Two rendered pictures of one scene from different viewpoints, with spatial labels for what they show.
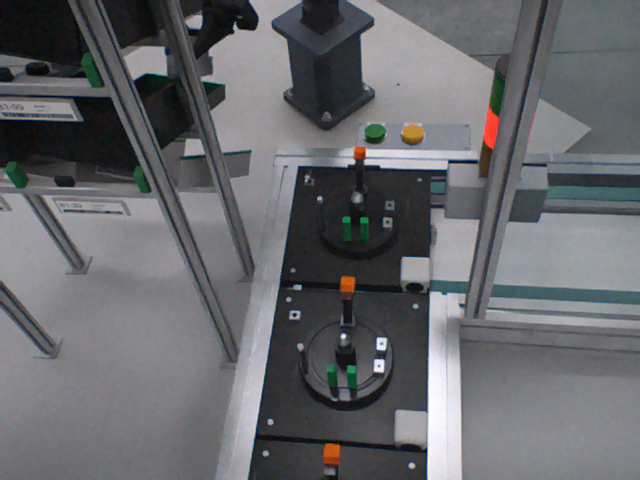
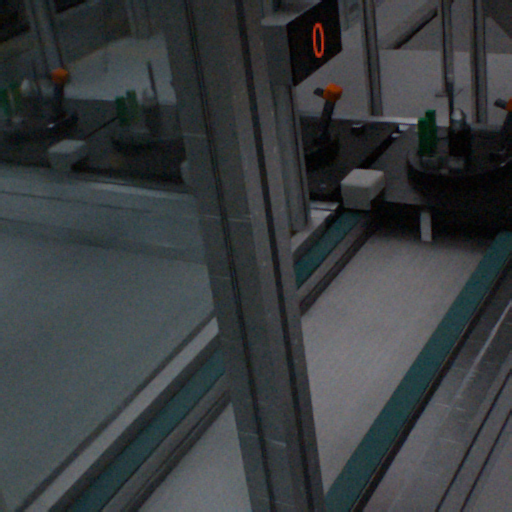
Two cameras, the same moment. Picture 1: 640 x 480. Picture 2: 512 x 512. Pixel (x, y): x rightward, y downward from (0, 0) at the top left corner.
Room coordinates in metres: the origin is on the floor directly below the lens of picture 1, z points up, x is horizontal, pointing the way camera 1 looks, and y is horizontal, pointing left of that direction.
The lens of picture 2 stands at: (0.86, -1.30, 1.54)
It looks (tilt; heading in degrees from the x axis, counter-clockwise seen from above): 29 degrees down; 111
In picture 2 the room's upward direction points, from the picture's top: 9 degrees counter-clockwise
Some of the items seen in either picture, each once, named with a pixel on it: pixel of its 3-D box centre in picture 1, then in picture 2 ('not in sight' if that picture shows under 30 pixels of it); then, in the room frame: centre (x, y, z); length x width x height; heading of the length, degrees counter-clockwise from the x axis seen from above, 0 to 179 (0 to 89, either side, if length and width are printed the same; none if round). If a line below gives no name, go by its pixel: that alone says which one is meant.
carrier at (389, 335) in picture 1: (344, 349); (287, 122); (0.45, -0.02, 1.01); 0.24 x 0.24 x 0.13; 77
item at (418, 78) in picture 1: (312, 114); not in sight; (1.10, -0.03, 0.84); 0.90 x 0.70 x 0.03; 35
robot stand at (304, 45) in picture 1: (325, 61); not in sight; (1.13, -0.07, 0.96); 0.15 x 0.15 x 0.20; 35
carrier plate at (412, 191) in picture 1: (358, 227); (460, 172); (0.70, -0.07, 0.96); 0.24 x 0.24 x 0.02; 77
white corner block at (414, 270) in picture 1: (415, 275); (363, 190); (0.58, -0.15, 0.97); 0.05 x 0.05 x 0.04; 77
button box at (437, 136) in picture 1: (412, 146); not in sight; (0.89, -0.20, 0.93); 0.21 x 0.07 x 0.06; 77
